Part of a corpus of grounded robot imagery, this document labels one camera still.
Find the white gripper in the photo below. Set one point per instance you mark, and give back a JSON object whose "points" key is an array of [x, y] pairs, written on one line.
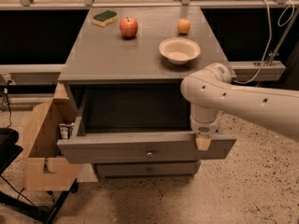
{"points": [[204, 128]]}

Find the orange fruit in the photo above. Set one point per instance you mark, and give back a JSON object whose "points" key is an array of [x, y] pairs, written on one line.
{"points": [[184, 26]]}

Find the grey top drawer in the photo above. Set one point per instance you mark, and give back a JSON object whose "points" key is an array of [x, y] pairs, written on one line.
{"points": [[123, 126]]}

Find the red apple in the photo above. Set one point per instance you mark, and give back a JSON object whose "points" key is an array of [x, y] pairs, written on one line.
{"points": [[128, 27]]}

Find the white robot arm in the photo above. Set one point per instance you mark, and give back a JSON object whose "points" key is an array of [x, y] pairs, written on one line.
{"points": [[210, 91]]}

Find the metal railing frame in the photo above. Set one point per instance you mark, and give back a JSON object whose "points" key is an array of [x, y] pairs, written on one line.
{"points": [[25, 55]]}

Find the green yellow sponge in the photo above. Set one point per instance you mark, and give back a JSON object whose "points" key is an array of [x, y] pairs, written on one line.
{"points": [[104, 18]]}

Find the grey drawer cabinet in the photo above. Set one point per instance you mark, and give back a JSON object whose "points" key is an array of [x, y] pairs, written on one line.
{"points": [[133, 55]]}

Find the grey bottom drawer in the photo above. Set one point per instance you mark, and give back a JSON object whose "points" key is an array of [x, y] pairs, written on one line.
{"points": [[147, 168]]}

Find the snack packages in box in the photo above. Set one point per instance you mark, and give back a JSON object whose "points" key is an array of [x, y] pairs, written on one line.
{"points": [[66, 130]]}

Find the cardboard box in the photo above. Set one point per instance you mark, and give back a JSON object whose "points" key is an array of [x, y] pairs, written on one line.
{"points": [[45, 168]]}

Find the grey drawer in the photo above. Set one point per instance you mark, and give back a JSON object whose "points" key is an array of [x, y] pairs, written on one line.
{"points": [[147, 168], [123, 126]]}

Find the white bowl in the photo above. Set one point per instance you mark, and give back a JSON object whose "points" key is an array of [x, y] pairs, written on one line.
{"points": [[179, 50]]}

